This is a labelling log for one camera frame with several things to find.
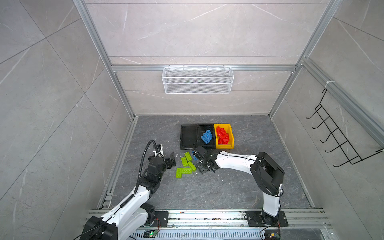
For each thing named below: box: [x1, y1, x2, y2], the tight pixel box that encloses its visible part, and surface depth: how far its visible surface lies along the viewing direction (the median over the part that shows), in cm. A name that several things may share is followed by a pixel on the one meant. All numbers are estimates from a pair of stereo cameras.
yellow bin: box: [214, 123, 234, 149], surface depth 103 cm
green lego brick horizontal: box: [181, 168, 193, 174], surface depth 92 cm
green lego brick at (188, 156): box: [184, 151, 193, 162], surface depth 96 cm
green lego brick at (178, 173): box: [176, 168, 182, 179], surface depth 90 cm
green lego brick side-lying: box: [187, 161, 197, 172], surface depth 91 cm
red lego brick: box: [216, 125, 230, 145], surface depth 103 cm
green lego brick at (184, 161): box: [181, 156, 189, 167], surface depth 94 cm
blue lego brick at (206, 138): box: [200, 132, 212, 144], surface depth 104 cm
